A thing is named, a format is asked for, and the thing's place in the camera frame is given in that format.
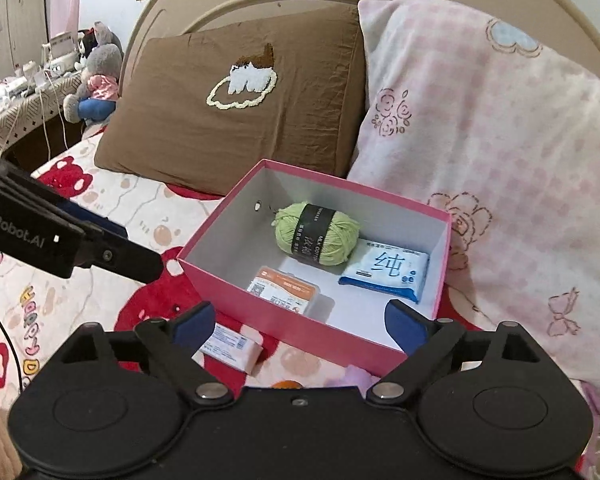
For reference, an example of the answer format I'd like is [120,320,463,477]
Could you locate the red bear printed blanket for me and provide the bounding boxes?
[0,136,600,480]

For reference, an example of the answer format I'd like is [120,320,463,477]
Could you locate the blue wet wipes packet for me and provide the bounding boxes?
[338,240,430,305]

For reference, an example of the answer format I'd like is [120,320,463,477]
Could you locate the pink checked pillow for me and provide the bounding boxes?
[347,0,600,404]

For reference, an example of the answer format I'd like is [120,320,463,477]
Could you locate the pink cardboard box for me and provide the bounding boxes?
[176,159,453,378]

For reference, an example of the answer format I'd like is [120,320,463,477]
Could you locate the brown pillow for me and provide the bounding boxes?
[94,4,367,196]

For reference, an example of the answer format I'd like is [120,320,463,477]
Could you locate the orange and white plastic case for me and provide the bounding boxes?
[246,265,321,319]

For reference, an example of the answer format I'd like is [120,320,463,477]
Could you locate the bedside table with patterned cloth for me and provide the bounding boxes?
[0,72,89,159]

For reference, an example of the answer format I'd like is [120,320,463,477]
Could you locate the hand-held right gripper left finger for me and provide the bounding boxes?
[60,301,235,409]

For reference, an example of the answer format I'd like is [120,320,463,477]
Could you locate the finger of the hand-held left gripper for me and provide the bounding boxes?
[77,225,164,283]
[30,175,131,241]

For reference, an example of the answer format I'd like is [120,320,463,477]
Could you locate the green yarn ball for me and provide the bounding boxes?
[273,201,362,267]

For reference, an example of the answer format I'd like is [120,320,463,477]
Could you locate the white tabletop appliance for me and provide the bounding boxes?
[40,31,81,79]

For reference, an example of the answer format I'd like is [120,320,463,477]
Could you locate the white paper-wrapped packet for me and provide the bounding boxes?
[196,323,265,374]

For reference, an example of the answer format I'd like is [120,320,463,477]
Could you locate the beige cabinet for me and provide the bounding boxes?
[0,0,49,84]

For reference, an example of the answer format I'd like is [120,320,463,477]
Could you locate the white cable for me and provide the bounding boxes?
[36,80,70,152]

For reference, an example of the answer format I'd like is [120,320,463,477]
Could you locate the grey plush toy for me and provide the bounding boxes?
[62,21,125,124]

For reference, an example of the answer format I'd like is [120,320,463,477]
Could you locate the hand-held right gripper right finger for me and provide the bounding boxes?
[365,298,541,406]

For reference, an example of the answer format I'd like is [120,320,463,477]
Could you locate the black and white plush toy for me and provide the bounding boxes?
[72,29,99,69]

